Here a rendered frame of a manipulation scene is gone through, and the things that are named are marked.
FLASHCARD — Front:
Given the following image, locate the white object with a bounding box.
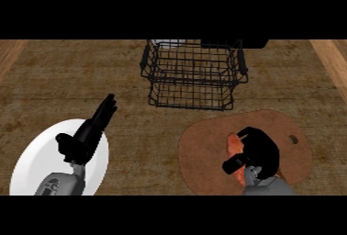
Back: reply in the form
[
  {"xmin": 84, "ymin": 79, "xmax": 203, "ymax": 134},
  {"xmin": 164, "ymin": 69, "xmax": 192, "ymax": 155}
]
[{"xmin": 151, "ymin": 39, "xmax": 188, "ymax": 50}]

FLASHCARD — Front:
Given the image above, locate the black wire tiered basket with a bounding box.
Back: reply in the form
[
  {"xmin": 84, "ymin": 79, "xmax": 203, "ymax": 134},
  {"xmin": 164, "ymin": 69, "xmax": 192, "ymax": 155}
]
[{"xmin": 139, "ymin": 39, "xmax": 250, "ymax": 111}]

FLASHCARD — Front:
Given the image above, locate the orange sweet potato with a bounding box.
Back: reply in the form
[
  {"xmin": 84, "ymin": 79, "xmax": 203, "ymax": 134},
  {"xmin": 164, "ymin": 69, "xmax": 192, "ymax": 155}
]
[{"xmin": 225, "ymin": 131, "xmax": 250, "ymax": 188}]

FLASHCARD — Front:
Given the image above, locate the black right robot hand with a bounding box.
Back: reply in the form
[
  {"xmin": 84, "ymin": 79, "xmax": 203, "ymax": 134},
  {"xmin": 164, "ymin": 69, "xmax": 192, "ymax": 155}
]
[{"xmin": 222, "ymin": 126, "xmax": 282, "ymax": 181}]

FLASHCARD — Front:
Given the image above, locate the brown wooden cutting board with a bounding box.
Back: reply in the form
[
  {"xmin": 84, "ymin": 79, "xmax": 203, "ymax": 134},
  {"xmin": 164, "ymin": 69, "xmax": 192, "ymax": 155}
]
[{"xmin": 177, "ymin": 109, "xmax": 315, "ymax": 196}]

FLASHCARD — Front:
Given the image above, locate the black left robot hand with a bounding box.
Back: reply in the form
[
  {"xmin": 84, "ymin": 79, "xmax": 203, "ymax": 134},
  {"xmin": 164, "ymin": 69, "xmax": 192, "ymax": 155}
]
[{"xmin": 55, "ymin": 93, "xmax": 120, "ymax": 166}]

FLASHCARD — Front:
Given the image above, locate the black appliance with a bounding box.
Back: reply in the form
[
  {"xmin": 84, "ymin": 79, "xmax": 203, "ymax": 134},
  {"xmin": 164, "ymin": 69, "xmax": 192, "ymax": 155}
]
[{"xmin": 200, "ymin": 39, "xmax": 270, "ymax": 50}]

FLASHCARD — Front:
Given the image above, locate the white round plate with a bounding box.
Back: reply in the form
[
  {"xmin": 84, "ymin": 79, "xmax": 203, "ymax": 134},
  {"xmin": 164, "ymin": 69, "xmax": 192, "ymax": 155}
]
[{"xmin": 9, "ymin": 118, "xmax": 110, "ymax": 196}]

